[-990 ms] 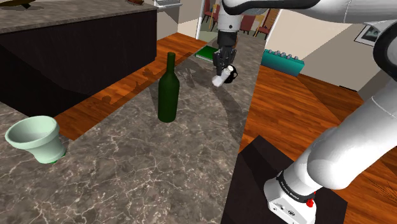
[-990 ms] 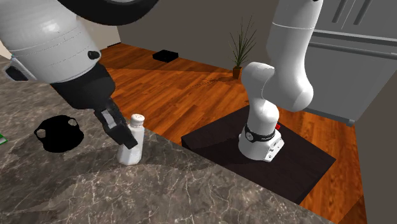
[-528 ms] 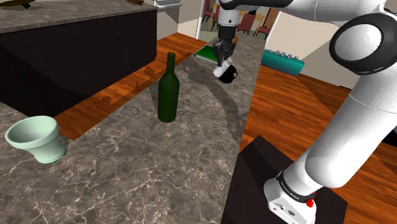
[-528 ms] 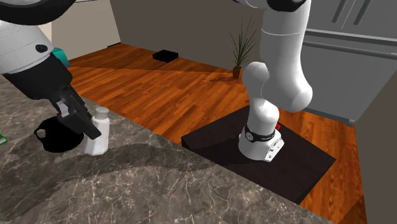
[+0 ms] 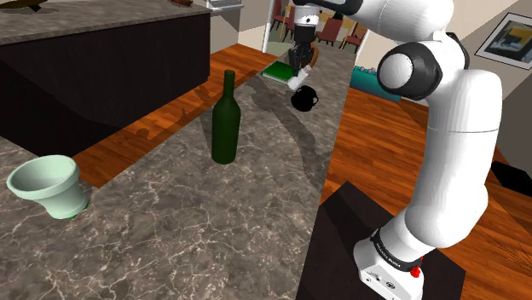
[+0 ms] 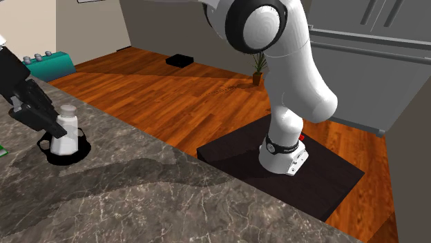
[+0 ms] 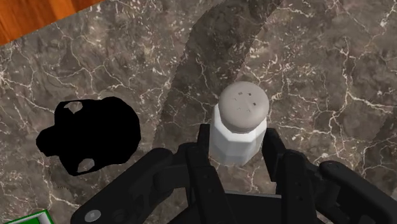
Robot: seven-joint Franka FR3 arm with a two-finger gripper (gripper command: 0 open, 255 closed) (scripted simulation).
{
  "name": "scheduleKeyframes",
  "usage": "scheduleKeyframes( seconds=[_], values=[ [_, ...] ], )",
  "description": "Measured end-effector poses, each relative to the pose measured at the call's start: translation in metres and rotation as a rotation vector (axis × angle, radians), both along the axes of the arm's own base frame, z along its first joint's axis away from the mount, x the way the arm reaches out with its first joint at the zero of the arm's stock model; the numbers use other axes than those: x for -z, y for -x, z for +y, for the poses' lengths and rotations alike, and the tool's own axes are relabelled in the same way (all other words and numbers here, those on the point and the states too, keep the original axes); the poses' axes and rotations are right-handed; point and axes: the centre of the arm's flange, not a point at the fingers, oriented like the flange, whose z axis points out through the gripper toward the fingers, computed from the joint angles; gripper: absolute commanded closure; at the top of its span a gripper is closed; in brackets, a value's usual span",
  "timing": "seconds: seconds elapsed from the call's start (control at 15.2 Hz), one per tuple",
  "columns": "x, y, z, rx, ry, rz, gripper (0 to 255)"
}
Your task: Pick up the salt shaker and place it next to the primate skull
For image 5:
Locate red dining chair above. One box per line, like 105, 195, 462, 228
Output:
317, 16, 344, 47
342, 25, 369, 54

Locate small white bottle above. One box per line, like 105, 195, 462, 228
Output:
286, 64, 313, 92

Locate green book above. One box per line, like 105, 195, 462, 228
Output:
261, 61, 298, 84

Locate black round pot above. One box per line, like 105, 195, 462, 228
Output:
290, 84, 321, 113

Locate teal cabinet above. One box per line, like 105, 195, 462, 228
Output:
349, 65, 403, 105

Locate dark green glass bottle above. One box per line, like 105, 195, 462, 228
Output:
211, 69, 242, 165

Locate dark robot stand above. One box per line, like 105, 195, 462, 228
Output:
295, 180, 467, 300

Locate dark kitchen island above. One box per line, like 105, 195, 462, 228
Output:
0, 0, 212, 158

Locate pale green flower pot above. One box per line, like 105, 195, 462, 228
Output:
6, 154, 90, 221

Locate framed wall picture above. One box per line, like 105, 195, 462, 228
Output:
474, 11, 532, 71

